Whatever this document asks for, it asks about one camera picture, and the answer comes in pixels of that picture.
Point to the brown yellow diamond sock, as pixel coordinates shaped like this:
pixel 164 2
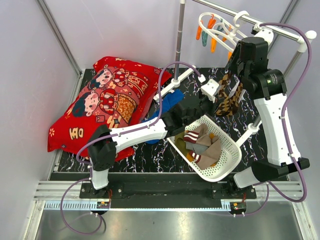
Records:
pixel 229 105

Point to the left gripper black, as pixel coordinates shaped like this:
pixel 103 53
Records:
pixel 212 105

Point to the maroon striped beige sock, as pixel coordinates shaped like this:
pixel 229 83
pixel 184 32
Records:
pixel 208 157
pixel 199 135

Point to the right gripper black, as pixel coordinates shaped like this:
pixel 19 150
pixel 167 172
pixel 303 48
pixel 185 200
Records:
pixel 231 65

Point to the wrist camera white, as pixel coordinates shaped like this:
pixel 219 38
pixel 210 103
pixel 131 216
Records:
pixel 263 32
pixel 211 89

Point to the silver clothes rack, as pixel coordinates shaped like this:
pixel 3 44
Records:
pixel 290 32

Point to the white round clip hanger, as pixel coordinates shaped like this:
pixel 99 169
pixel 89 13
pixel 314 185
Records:
pixel 216 29

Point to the red cartoon print pillow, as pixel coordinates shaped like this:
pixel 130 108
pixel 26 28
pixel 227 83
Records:
pixel 119 95

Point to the green striped sock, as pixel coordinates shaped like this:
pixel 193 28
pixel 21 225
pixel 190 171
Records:
pixel 181 145
pixel 212 137

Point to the blue towel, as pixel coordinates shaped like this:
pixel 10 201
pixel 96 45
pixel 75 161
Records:
pixel 168 102

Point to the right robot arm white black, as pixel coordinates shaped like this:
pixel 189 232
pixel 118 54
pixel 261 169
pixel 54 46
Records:
pixel 267 89

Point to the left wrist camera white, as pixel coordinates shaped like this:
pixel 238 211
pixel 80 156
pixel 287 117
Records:
pixel 211 89

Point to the white perforated plastic basket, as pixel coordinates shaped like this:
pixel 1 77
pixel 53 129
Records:
pixel 230 157

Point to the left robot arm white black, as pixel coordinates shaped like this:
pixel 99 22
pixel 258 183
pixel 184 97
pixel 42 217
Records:
pixel 106 143

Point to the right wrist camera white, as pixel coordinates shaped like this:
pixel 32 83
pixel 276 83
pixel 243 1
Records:
pixel 263 32

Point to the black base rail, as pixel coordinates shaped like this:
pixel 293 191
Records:
pixel 126 185

